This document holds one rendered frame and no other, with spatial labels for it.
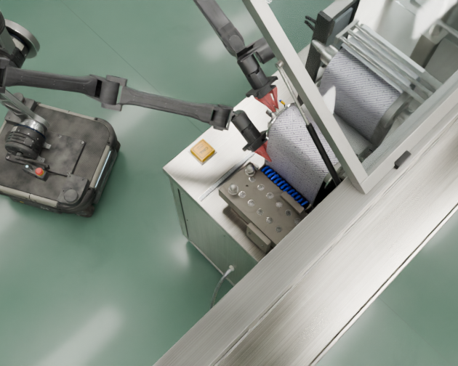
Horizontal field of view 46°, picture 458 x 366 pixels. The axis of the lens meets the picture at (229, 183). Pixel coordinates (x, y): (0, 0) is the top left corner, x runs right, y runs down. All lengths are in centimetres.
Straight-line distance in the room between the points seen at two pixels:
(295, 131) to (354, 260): 48
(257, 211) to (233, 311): 78
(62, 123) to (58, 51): 71
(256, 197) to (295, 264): 74
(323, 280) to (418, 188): 38
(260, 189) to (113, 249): 126
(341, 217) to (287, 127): 55
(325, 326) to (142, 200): 183
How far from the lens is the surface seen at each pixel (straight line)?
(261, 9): 111
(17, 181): 297
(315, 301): 140
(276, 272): 118
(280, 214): 188
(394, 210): 151
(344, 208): 124
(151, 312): 285
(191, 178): 206
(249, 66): 171
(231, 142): 213
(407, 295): 300
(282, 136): 172
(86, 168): 289
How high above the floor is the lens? 280
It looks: 67 degrees down
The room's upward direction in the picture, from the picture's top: 1 degrees clockwise
